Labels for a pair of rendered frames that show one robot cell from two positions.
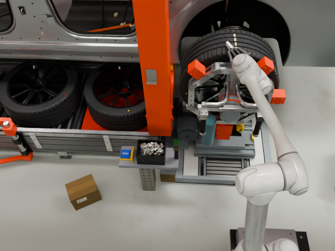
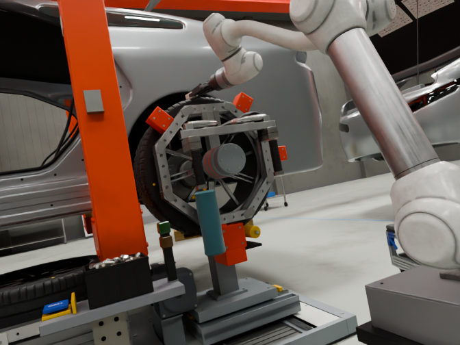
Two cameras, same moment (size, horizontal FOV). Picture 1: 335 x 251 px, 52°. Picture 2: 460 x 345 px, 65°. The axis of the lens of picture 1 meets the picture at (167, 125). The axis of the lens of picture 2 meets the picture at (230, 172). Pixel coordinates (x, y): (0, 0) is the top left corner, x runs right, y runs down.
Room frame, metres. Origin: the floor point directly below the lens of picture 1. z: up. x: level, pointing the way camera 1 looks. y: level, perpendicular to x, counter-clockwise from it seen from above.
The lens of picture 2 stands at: (0.07, 0.35, 0.75)
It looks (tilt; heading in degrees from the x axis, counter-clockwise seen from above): 2 degrees up; 330
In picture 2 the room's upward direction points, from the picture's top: 10 degrees counter-clockwise
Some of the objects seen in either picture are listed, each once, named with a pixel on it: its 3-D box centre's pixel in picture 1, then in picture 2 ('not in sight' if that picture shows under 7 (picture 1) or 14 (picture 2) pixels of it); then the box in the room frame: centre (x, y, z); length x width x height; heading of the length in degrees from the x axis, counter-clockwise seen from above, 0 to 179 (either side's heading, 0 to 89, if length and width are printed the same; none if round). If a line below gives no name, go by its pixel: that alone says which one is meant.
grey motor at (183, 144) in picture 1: (188, 120); (169, 298); (1.78, -0.18, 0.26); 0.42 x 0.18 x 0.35; 174
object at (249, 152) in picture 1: (223, 137); (237, 309); (1.67, -0.48, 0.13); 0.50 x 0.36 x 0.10; 84
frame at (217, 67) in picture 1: (229, 95); (216, 163); (1.51, -0.42, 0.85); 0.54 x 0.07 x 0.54; 84
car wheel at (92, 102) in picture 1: (124, 94); (40, 297); (2.00, 0.35, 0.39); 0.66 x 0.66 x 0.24
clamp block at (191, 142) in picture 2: (203, 111); (191, 144); (1.32, -0.23, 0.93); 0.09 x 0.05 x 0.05; 174
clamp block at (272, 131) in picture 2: (259, 113); (267, 134); (1.29, -0.57, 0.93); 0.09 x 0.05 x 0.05; 174
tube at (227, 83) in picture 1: (216, 90); (197, 120); (1.40, -0.31, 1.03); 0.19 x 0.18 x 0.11; 174
